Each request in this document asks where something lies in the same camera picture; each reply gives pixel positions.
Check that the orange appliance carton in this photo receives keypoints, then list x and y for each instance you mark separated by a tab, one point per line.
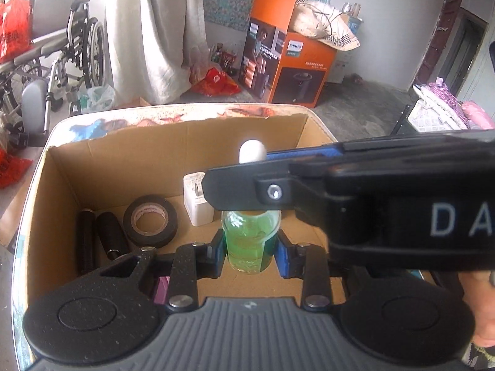
305	85

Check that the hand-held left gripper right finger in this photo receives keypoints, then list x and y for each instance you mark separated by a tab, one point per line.
282	257

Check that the pink clothes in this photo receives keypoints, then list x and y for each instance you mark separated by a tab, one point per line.
477	114

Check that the green dropper bottle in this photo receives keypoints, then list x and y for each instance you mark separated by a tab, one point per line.
247	239

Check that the brown cardboard box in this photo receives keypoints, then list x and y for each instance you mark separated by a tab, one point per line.
116	170

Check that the white plastic bag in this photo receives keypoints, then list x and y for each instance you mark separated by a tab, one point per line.
98	98

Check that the white charger plug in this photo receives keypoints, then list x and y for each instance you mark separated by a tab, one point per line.
195	212

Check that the white hanging cloth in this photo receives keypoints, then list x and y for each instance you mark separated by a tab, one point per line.
147	27

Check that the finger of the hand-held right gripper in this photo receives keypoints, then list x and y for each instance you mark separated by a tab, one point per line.
301	151
239	189

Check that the brown wooden door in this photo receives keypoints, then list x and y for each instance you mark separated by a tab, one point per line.
452	46

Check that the grey wheelchair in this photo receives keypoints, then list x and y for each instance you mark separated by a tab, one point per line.
54	4

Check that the black cylinder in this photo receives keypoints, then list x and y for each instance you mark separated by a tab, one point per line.
87	239

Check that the white water dispenser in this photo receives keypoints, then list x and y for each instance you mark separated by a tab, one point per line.
342	65

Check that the person's right hand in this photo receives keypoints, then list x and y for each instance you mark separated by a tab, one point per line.
481	305

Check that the black tape roll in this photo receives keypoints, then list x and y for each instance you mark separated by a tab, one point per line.
131	228

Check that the red plastic bag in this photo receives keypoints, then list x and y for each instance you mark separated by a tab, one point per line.
11	170
214	83
13	34

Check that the white laundry basket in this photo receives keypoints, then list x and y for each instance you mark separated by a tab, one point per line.
433	118

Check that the black cylinder tube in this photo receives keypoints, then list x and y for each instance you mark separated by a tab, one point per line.
110	232

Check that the cluster of drink bottles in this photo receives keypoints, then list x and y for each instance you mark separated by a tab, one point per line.
226	60

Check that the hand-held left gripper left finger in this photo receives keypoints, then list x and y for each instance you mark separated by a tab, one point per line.
221	253

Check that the beige checked cloth bag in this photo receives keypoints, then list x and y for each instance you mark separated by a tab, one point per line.
321	19

